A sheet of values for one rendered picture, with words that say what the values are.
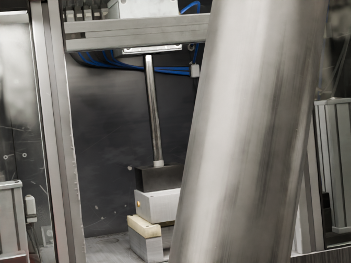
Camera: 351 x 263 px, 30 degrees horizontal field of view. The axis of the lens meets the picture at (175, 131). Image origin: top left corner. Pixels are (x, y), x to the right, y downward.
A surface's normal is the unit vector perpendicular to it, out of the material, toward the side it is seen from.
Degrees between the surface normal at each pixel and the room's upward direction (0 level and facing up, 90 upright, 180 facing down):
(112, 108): 90
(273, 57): 81
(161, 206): 90
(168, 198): 90
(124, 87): 90
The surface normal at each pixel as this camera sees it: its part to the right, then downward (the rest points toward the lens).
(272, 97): 0.21, -0.08
